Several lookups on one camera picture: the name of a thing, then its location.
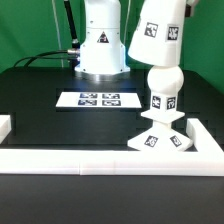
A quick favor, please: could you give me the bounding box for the white L-shaped fence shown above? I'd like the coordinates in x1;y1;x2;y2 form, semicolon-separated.
0;118;224;176

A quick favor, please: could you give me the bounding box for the white lamp shade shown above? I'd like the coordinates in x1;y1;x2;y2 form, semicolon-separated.
128;0;186;67

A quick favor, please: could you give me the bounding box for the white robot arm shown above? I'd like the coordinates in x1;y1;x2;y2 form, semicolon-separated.
75;0;199;81

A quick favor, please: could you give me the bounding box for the black cable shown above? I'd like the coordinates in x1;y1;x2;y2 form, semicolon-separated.
13;49;81;68

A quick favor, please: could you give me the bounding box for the white marker sheet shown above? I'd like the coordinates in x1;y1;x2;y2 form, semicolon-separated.
56;92;141;108

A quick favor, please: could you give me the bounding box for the black cable conduit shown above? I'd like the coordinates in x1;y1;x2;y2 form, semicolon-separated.
63;0;81;50

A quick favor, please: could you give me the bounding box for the grey thin cable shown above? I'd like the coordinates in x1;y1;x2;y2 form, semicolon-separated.
51;0;65;69

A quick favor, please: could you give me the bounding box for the white block at left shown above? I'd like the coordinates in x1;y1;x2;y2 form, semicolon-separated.
0;115;11;144

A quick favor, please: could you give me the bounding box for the white lamp bulb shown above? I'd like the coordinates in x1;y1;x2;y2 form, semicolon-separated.
147;66;184;113

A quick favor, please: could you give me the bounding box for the white lamp base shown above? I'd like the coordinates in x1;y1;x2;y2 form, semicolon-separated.
127;110;193;152

